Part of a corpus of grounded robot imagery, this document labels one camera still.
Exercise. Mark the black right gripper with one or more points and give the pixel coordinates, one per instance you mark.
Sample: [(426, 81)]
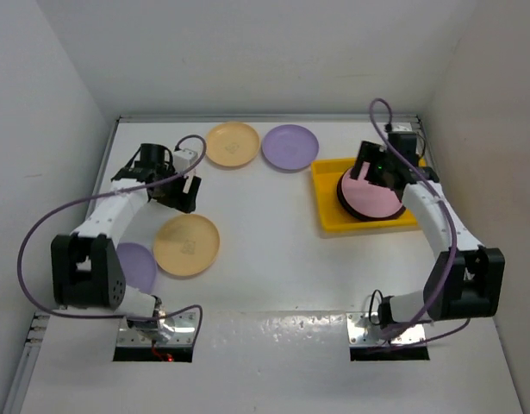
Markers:
[(370, 153)]

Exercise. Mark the metal mounting plate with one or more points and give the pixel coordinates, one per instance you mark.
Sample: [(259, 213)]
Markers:
[(362, 333), (178, 331)]

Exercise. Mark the orange bear plate far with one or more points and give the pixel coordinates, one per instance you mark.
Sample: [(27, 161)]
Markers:
[(232, 144)]

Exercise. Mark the yellow plastic bin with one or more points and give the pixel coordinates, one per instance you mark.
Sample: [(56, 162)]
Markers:
[(333, 217)]

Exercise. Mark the orange bear plate near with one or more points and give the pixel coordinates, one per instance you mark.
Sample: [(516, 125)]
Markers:
[(186, 245)]

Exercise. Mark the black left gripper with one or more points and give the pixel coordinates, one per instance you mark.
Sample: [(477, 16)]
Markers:
[(182, 201)]

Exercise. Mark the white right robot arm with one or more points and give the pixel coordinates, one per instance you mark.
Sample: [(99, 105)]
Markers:
[(466, 279)]

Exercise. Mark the purple plate far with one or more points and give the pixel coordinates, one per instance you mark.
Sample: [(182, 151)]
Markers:
[(290, 147)]

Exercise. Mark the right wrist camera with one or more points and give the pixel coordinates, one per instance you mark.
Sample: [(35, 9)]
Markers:
[(404, 141)]

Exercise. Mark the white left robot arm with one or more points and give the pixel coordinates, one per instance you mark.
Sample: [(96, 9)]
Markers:
[(87, 272)]

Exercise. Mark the pink plate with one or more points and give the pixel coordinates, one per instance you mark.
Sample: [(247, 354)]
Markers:
[(372, 198)]

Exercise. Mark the purple plate near left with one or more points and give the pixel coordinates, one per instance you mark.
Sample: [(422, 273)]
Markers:
[(138, 266)]

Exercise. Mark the purple plate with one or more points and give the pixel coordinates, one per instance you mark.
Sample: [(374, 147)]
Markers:
[(138, 266), (290, 147)]

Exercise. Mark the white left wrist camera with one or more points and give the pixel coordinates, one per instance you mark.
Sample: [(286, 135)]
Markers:
[(183, 159)]

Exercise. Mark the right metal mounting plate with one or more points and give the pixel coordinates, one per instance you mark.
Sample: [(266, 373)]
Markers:
[(362, 333)]

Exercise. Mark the orange bear plate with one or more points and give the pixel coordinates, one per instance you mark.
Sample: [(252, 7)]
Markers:
[(232, 144), (186, 245)]

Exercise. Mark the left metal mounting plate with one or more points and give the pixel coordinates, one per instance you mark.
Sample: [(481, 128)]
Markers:
[(178, 331)]

